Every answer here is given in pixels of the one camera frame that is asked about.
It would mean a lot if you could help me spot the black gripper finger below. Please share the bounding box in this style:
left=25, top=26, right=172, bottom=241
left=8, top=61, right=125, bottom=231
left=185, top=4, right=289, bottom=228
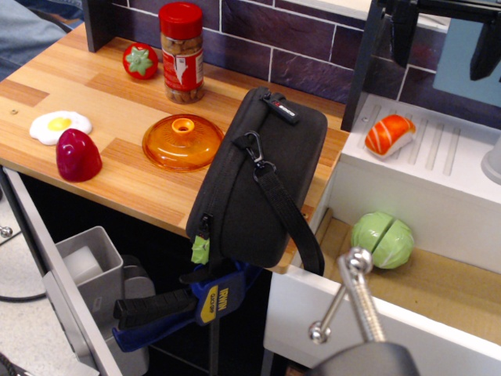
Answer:
left=470, top=15, right=500, bottom=81
left=391, top=1, right=419, bottom=67

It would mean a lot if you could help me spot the black zipper bag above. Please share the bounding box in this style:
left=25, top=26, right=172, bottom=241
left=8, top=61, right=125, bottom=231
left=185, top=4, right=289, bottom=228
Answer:
left=186, top=87, right=327, bottom=275

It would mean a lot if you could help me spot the green zipper pull tab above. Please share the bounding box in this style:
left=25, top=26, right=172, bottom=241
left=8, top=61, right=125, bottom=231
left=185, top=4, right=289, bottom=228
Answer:
left=191, top=236, right=210, bottom=265

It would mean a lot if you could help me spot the grey metal pot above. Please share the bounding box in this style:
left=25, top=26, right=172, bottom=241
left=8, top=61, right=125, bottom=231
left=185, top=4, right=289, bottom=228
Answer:
left=481, top=137, right=501, bottom=185

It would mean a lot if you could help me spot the toy salmon sushi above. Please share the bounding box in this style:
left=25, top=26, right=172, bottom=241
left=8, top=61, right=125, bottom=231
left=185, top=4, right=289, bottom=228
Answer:
left=364, top=114, right=416, bottom=159

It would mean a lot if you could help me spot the green toy cabbage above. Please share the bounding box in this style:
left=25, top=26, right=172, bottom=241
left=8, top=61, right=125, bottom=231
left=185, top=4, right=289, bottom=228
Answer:
left=351, top=211, right=414, bottom=269

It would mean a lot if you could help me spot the red lidded nut jar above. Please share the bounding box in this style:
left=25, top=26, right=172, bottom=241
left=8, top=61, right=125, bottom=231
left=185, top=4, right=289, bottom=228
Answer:
left=158, top=2, right=204, bottom=103

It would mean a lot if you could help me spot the white toy sink unit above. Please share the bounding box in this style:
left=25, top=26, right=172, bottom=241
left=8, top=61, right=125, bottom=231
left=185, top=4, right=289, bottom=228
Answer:
left=263, top=94, right=500, bottom=375

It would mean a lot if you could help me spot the orange glass pot lid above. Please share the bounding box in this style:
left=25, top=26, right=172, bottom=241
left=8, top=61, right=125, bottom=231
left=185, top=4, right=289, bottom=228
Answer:
left=142, top=114, right=224, bottom=172

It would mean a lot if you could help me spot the red toy tomato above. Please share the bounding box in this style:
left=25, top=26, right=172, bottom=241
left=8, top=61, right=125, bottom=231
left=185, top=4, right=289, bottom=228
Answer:
left=122, top=43, right=158, bottom=80

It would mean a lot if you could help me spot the blue Irwin bar clamp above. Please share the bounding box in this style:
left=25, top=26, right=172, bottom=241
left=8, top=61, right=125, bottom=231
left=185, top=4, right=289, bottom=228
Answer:
left=112, top=260, right=261, bottom=375

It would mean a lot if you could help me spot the dark red toy pepper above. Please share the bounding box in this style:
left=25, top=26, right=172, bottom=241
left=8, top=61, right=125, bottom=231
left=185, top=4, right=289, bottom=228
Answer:
left=56, top=128, right=103, bottom=183

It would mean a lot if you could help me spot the toy fried egg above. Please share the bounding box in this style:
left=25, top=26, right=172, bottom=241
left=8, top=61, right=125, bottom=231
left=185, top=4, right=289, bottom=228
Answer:
left=29, top=110, right=92, bottom=146

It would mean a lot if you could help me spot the blue jeans person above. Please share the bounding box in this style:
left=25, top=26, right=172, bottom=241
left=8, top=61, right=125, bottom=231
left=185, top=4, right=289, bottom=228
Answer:
left=1, top=1, right=84, bottom=79

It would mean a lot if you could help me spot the grey plastic bin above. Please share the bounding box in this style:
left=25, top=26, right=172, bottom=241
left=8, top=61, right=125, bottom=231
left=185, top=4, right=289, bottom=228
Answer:
left=54, top=226, right=155, bottom=375

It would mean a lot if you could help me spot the black wrist strap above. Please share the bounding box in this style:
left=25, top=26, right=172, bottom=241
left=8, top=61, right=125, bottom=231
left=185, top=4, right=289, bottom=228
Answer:
left=232, top=131, right=326, bottom=277

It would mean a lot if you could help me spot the black shelf post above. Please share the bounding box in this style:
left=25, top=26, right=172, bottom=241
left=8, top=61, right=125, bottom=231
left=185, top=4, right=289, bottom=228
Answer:
left=82, top=0, right=115, bottom=52

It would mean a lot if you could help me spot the grey metal table frame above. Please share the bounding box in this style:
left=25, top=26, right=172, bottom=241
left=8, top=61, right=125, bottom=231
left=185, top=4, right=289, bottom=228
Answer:
left=1, top=167, right=121, bottom=375

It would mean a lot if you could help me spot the black cable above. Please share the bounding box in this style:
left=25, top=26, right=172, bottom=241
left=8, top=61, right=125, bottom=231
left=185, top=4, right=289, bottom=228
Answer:
left=0, top=292, right=48, bottom=303

